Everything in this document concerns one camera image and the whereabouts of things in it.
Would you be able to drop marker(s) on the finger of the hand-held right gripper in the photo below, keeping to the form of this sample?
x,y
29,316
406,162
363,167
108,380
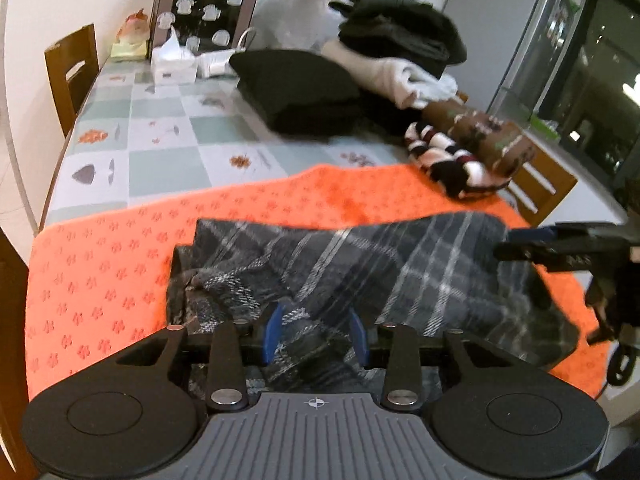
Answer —
x,y
532,233
522,251

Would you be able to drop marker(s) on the grey plaid garment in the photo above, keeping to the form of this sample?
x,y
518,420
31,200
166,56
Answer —
x,y
400,270

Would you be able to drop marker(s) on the dark folded garment pile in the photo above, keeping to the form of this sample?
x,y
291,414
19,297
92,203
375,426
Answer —
x,y
400,25

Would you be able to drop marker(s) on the white folded garment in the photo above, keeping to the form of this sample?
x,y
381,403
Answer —
x,y
390,75

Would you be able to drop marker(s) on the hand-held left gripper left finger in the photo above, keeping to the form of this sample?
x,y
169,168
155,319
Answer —
x,y
274,332

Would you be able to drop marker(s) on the black folded garment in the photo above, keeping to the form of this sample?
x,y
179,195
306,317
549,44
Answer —
x,y
300,90

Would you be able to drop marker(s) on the grey refrigerator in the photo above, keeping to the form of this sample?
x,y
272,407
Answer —
x,y
500,35

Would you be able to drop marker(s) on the brown box with white stickers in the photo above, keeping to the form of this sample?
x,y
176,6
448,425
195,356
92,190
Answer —
x,y
200,25

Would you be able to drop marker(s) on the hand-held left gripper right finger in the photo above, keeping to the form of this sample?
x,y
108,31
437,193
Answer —
x,y
357,337

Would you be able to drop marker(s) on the wooden chair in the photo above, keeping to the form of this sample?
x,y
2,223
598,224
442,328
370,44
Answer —
x,y
10,310
545,175
57,80

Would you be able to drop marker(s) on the checked leaf print tablecloth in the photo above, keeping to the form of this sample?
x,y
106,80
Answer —
x,y
165,130

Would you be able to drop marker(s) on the translucent plastic bag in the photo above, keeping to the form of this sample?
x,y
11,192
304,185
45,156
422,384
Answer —
x,y
295,15

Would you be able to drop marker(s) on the striped folded garment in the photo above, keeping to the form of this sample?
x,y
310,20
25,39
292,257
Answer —
x,y
450,165

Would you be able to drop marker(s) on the orange patterned mat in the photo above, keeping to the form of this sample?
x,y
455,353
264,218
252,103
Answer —
x,y
125,260

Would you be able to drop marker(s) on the dark glass window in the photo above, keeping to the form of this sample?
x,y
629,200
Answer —
x,y
600,110

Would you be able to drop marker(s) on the yellow packet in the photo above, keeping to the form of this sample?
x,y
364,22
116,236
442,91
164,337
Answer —
x,y
130,50

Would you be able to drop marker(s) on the brown patterned folded garment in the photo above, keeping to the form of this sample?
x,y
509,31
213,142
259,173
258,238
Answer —
x,y
490,140

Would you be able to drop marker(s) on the white tissue box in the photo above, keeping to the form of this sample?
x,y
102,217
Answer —
x,y
175,67

